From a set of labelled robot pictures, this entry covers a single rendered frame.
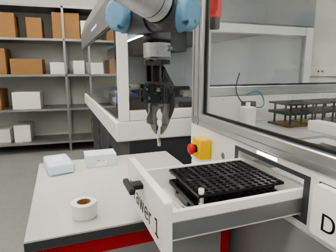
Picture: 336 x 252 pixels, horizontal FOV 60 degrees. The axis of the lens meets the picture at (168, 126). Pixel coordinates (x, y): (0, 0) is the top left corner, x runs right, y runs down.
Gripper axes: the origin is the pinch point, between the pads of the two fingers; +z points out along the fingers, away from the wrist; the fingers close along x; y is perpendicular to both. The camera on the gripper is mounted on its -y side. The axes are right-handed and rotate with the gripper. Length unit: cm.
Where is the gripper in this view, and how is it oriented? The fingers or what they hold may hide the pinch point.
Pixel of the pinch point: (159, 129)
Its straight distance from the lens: 86.2
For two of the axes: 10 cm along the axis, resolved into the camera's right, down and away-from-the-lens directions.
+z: 0.0, 9.8, 1.9
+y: -2.5, 1.9, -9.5
